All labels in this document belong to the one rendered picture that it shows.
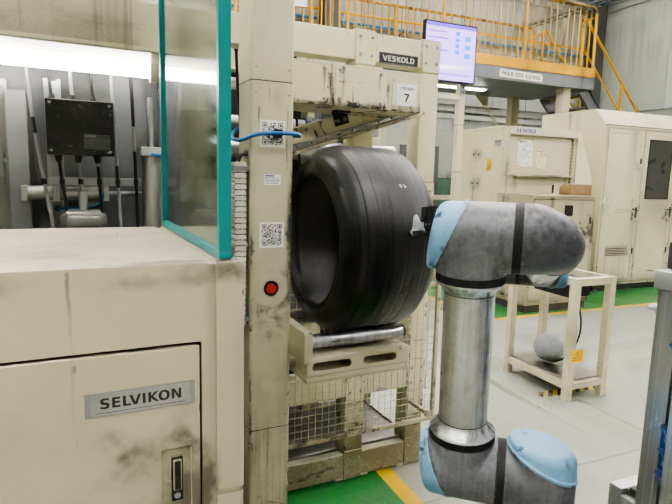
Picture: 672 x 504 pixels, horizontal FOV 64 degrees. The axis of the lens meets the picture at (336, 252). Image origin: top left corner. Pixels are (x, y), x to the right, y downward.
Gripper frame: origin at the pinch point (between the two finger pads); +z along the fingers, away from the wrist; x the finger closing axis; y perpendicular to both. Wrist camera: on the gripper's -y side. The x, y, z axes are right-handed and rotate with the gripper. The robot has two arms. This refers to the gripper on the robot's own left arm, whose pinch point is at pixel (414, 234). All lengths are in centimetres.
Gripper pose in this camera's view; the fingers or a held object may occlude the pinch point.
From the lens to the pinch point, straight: 155.3
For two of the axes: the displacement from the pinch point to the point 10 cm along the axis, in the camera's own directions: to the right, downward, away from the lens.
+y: -0.3, -10.0, -0.3
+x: -9.0, 0.4, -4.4
